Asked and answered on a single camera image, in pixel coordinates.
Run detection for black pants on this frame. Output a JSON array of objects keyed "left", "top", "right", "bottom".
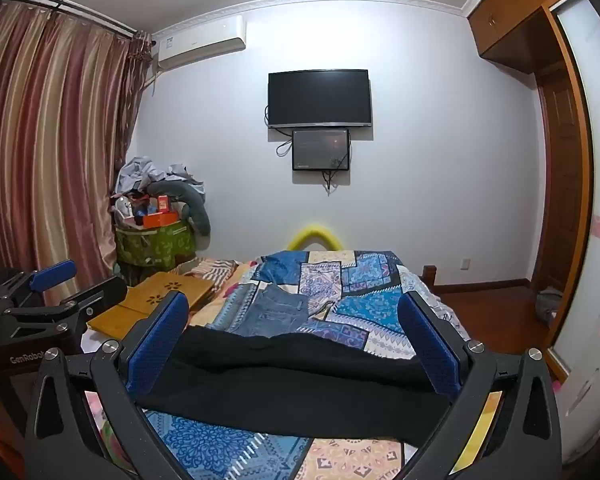
[{"left": 137, "top": 326, "right": 451, "bottom": 446}]

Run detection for wooden lap table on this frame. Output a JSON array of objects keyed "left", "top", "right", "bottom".
[{"left": 88, "top": 272, "right": 213, "bottom": 339}]

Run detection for blue patchwork quilt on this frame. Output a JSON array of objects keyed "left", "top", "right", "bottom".
[{"left": 144, "top": 248, "right": 474, "bottom": 480}]

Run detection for green storage bag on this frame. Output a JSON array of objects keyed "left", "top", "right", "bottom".
[{"left": 116, "top": 221, "right": 196, "bottom": 271}]

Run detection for folded blue jeans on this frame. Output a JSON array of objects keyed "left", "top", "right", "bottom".
[{"left": 230, "top": 285, "right": 309, "bottom": 337}]

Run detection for orange box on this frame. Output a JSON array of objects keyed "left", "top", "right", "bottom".
[{"left": 143, "top": 211, "right": 180, "bottom": 230}]

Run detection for grey clothes pile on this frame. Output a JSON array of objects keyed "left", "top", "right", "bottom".
[{"left": 114, "top": 156, "right": 206, "bottom": 195}]

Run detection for white sliding wardrobe door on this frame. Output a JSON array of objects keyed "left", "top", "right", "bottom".
[{"left": 549, "top": 0, "right": 600, "bottom": 466}]

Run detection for grey plush pillow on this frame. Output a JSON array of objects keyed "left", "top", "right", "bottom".
[{"left": 147, "top": 180, "right": 211, "bottom": 236}]

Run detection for yellow curved foam tube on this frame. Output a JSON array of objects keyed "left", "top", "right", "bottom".
[{"left": 287, "top": 224, "right": 343, "bottom": 252}]

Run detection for striped pink curtain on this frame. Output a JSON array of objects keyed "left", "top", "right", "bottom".
[{"left": 0, "top": 1, "right": 151, "bottom": 304}]

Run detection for white air conditioner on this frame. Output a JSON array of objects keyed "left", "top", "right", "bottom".
[{"left": 154, "top": 15, "right": 247, "bottom": 72}]

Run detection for wooden wardrobe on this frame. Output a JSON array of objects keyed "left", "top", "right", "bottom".
[{"left": 463, "top": 0, "right": 594, "bottom": 379}]

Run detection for small black wall monitor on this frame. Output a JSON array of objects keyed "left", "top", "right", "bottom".
[{"left": 291, "top": 129, "right": 351, "bottom": 171}]

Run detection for black wall television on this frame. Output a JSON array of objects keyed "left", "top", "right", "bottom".
[{"left": 266, "top": 70, "right": 373, "bottom": 128}]

